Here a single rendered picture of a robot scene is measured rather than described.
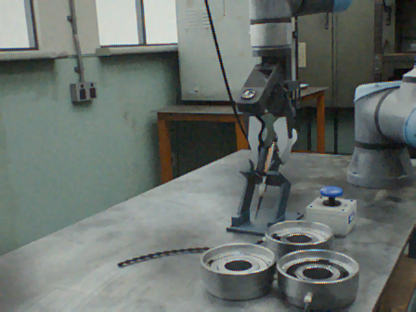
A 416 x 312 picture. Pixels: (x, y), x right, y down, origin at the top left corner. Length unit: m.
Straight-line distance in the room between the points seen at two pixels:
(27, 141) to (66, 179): 0.31
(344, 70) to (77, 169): 2.64
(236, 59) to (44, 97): 1.12
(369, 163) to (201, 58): 2.07
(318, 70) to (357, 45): 0.38
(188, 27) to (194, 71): 0.26
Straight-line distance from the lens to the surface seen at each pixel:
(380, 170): 1.21
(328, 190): 0.92
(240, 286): 0.69
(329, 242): 0.80
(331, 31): 4.61
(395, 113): 1.11
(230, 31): 3.05
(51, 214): 2.62
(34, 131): 2.51
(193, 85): 3.19
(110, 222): 1.05
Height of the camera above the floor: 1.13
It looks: 12 degrees down
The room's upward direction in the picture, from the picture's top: 3 degrees counter-clockwise
